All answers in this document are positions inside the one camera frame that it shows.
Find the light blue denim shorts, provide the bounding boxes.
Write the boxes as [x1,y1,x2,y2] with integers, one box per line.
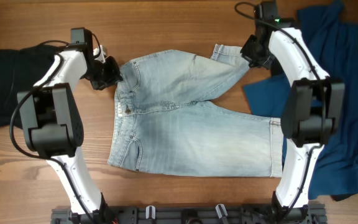
[108,45,283,177]

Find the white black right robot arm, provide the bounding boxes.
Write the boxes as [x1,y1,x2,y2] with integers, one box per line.
[241,24,344,220]

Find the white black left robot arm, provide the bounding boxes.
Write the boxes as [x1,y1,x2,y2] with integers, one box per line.
[13,50,122,223]

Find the blue t-shirt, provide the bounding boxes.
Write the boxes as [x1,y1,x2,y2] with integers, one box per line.
[243,0,358,200]

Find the black folded garment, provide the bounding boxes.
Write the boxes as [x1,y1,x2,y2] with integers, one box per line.
[0,45,60,127]

